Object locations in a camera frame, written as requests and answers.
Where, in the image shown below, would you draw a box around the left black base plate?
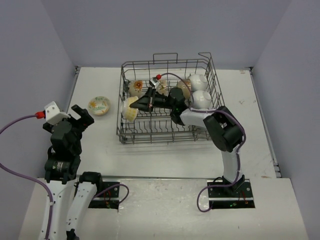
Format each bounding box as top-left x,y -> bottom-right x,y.
88,186 -> 120,210

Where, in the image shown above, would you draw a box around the yellow checked bowl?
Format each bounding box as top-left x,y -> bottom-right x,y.
120,96 -> 139,123

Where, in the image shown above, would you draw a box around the green floral bowl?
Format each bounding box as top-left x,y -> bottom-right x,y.
87,96 -> 111,116

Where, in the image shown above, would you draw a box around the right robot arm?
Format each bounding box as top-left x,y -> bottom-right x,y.
129,87 -> 246,197

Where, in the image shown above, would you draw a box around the white bowl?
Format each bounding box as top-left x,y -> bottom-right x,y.
191,90 -> 211,109
188,74 -> 208,92

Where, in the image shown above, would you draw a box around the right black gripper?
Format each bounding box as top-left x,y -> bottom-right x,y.
130,87 -> 176,113

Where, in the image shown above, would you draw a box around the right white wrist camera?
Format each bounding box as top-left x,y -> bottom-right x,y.
149,74 -> 162,89

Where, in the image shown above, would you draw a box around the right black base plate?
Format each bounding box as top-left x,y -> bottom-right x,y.
207,176 -> 256,210

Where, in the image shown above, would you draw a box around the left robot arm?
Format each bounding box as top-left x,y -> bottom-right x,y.
38,101 -> 104,240

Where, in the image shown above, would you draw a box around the beige bowl colourful leaves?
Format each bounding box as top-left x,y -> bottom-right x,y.
176,79 -> 191,100

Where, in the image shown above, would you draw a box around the beige bowl orange flower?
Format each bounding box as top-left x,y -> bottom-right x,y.
129,80 -> 144,98

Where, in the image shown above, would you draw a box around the white bowl middle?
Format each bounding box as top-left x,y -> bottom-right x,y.
191,90 -> 211,109

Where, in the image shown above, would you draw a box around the beige bowl small flowers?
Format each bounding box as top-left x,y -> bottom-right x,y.
156,79 -> 168,96

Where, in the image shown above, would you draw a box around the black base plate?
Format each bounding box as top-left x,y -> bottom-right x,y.
88,186 -> 120,210
207,176 -> 256,210

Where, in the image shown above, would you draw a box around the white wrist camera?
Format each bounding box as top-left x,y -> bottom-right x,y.
44,101 -> 70,125
149,74 -> 162,89

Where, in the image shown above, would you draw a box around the white bowl rear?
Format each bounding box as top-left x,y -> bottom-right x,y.
188,74 -> 208,92

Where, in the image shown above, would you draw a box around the grey wire dish rack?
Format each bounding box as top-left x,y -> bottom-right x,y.
116,52 -> 225,144

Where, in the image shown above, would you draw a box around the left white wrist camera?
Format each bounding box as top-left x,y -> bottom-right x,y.
44,101 -> 70,125

